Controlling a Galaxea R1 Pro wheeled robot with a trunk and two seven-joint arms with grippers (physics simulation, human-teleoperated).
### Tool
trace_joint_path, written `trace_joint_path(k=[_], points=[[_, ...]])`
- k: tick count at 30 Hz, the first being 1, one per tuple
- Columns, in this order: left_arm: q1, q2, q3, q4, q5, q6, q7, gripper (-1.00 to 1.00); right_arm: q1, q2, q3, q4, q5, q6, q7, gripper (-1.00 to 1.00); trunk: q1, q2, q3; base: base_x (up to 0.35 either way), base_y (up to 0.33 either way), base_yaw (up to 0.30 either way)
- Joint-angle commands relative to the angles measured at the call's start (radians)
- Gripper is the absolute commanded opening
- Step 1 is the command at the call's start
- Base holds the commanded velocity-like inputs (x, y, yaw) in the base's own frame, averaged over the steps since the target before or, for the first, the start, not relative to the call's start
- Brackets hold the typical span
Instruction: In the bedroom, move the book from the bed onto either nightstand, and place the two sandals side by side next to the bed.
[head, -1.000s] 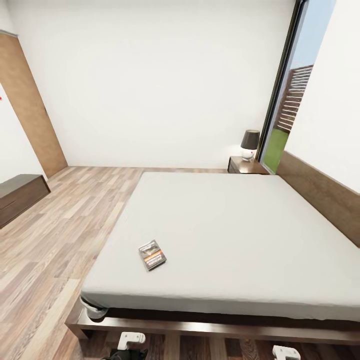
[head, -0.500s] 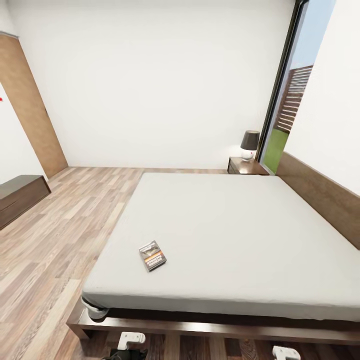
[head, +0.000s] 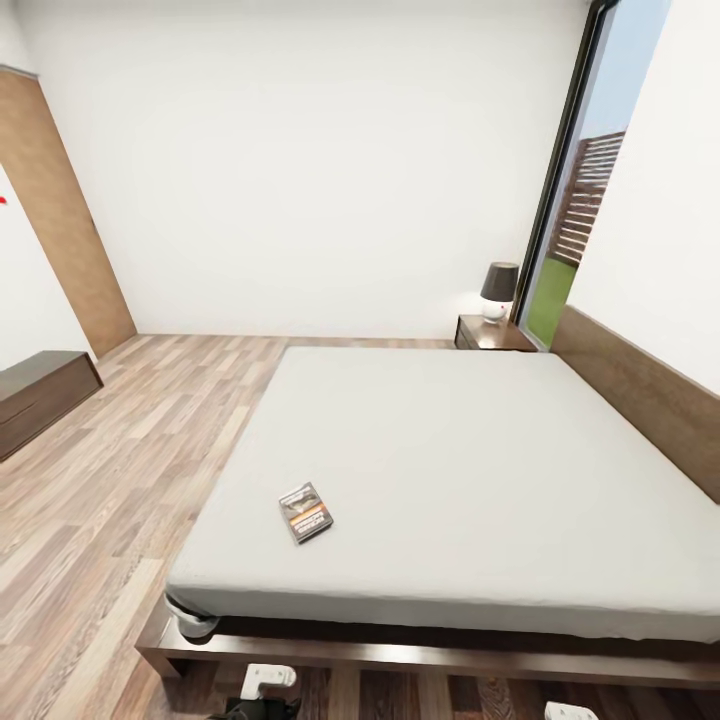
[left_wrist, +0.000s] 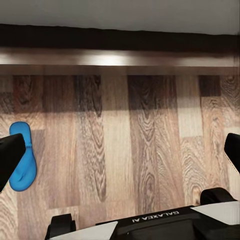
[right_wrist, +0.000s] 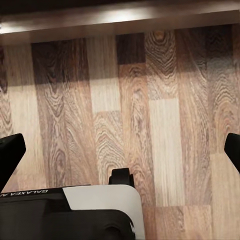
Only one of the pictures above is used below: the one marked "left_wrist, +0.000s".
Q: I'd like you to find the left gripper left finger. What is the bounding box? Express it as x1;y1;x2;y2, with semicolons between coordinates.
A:
0;133;26;192

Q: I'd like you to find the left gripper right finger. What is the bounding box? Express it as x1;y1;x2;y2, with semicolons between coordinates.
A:
224;132;240;173

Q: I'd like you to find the sandal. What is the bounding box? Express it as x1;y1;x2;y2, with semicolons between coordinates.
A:
9;121;37;192

